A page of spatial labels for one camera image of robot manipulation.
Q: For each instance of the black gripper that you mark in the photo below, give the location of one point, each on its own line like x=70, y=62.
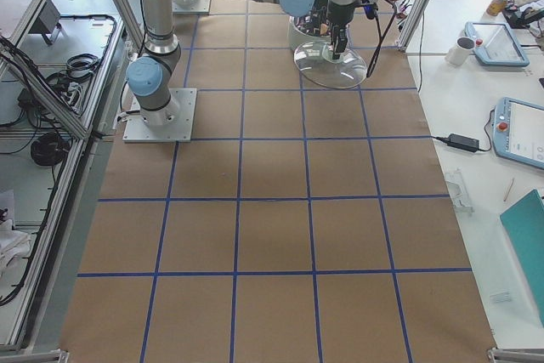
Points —
x=339, y=14

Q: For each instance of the glass pot lid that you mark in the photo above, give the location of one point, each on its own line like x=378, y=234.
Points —
x=315, y=61

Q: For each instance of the pale green steel pot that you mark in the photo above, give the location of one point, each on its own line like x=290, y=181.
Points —
x=306, y=40

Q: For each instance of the white mug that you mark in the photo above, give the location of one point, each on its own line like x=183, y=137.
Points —
x=460, y=51

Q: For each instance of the black power adapter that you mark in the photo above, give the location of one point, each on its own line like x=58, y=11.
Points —
x=463, y=142

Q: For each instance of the blue teach pendant far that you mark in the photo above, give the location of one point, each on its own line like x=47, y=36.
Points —
x=498, y=47

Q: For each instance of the blue teach pendant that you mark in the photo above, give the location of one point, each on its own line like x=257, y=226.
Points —
x=498, y=47
x=518, y=131

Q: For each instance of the yellow can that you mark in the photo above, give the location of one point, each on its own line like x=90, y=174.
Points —
x=496, y=7

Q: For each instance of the blue teach pendant near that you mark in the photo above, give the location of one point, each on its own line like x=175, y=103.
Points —
x=518, y=131

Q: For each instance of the teal folder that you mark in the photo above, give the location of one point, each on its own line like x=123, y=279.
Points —
x=523, y=222

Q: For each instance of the crumpled white cloth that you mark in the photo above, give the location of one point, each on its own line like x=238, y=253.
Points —
x=14, y=244

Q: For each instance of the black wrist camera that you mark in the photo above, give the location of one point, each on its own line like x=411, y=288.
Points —
x=370, y=8

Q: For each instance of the aluminium frame post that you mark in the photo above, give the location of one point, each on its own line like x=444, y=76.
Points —
x=418, y=1

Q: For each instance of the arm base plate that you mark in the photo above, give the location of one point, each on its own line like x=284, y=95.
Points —
x=191, y=6
x=172, y=123

